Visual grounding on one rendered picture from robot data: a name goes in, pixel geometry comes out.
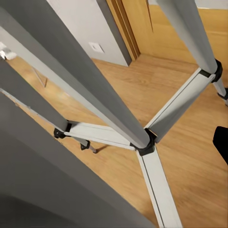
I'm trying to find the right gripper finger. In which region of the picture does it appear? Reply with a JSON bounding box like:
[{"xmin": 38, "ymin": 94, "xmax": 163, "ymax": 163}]
[{"xmin": 213, "ymin": 126, "xmax": 228, "ymax": 164}]

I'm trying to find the camera tripod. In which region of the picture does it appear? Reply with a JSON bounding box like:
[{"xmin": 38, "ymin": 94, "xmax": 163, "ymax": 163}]
[{"xmin": 0, "ymin": 0, "xmax": 228, "ymax": 228}]

